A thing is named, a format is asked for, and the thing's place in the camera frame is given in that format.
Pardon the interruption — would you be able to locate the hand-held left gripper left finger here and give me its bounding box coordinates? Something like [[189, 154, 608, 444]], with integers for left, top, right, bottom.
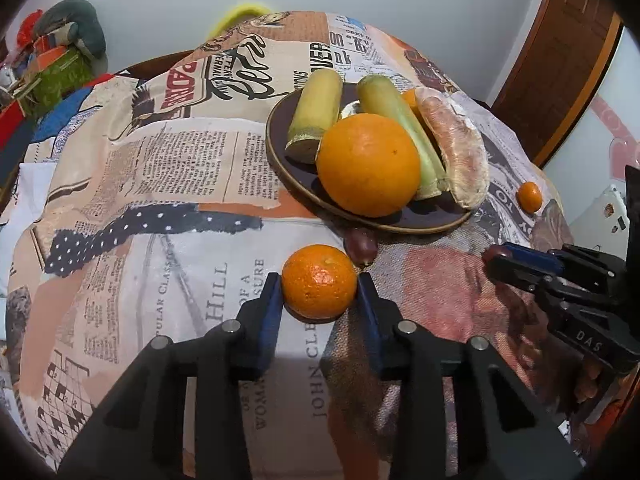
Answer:
[[57, 272, 286, 480]]

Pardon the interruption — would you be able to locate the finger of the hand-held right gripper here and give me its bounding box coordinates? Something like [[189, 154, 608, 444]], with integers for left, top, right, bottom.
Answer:
[[501, 242, 630, 306], [484, 257, 640, 343]]

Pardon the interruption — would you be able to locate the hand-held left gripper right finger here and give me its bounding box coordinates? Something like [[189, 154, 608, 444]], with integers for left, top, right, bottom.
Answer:
[[356, 272, 583, 480]]

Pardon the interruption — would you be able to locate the medium orange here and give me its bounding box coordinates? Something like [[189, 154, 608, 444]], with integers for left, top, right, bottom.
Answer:
[[281, 244, 358, 322]]

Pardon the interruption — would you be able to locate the peeled pomelo segment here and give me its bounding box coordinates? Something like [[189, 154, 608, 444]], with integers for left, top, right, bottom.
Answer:
[[414, 86, 491, 210]]

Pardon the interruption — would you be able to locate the dark purple plate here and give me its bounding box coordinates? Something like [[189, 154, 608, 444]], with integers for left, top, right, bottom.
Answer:
[[265, 82, 473, 234]]

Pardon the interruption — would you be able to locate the large orange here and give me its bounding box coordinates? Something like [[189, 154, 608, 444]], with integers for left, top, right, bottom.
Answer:
[[316, 113, 422, 218]]

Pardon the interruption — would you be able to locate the short sugarcane piece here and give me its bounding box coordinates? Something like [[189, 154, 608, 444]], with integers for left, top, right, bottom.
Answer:
[[285, 69, 344, 164]]

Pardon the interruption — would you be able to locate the long sugarcane piece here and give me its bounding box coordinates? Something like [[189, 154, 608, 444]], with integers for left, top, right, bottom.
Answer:
[[356, 75, 449, 201]]

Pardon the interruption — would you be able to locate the small kumquat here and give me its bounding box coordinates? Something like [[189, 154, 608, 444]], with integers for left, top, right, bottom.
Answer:
[[516, 181, 543, 213]]

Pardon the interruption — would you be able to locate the white plastic object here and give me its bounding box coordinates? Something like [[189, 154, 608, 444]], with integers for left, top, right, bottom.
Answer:
[[570, 185, 631, 241]]

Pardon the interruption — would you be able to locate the newspaper print tablecloth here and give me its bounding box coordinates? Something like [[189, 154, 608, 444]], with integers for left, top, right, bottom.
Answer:
[[0, 10, 576, 480]]

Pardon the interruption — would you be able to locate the brown wooden door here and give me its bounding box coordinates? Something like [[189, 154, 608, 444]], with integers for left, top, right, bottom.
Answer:
[[492, 0, 623, 166]]

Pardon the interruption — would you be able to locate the yellow hoop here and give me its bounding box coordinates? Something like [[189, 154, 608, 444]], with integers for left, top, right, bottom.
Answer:
[[207, 2, 276, 41]]

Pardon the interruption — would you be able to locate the green patterned box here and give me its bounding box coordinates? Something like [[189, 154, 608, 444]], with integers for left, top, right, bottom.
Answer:
[[17, 47, 96, 116]]

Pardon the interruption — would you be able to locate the red box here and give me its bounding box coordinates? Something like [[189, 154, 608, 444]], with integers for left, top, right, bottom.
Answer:
[[0, 100, 28, 133]]

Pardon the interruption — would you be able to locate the orange box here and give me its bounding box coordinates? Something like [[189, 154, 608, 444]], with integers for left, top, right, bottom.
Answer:
[[35, 45, 71, 68]]

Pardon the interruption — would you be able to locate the grey plush toy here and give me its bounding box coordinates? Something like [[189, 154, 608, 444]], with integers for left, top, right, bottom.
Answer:
[[32, 0, 108, 58]]

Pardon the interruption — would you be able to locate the red fluffy decoration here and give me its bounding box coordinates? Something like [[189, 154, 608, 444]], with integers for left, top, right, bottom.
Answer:
[[15, 9, 43, 46]]

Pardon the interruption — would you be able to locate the dark wooden bed frame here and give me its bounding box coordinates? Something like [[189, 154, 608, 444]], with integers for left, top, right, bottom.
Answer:
[[112, 50, 196, 81]]

